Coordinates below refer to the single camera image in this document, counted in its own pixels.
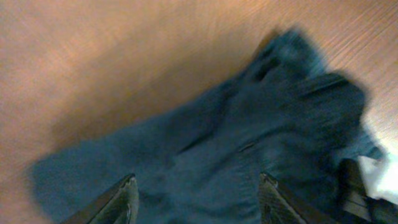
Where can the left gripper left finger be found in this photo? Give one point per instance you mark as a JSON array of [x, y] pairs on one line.
[[118, 205]]

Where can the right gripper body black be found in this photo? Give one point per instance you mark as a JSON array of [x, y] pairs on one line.
[[357, 207]]

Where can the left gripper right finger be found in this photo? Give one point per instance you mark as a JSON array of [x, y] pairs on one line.
[[280, 206]]

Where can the navy blue shorts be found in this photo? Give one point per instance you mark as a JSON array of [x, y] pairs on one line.
[[284, 115]]

